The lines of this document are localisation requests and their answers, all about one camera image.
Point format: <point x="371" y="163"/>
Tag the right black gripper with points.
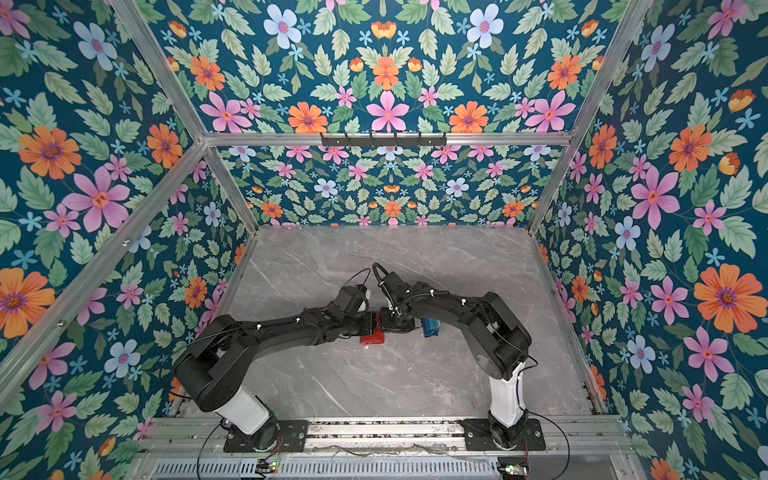
<point x="390" y="328"/>

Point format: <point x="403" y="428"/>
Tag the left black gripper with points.
<point x="368" y="330"/>

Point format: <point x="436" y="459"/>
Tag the red leather card holder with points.
<point x="377" y="335"/>

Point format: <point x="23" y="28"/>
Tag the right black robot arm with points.
<point x="496" y="338"/>

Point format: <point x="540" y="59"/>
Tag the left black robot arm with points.
<point x="212" y="368"/>

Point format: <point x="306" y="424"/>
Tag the blue card tray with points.
<point x="430" y="327"/>

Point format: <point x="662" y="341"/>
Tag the black hook rack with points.
<point x="370" y="140"/>

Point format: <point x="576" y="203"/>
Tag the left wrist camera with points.
<point x="353" y="298"/>

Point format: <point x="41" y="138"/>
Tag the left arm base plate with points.
<point x="274" y="436"/>

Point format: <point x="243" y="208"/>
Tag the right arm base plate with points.
<point x="483" y="435"/>

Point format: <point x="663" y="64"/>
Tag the white vented cable duct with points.
<point x="329" y="468"/>

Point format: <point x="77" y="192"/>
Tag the aluminium mounting rail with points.
<point x="561" y="435"/>

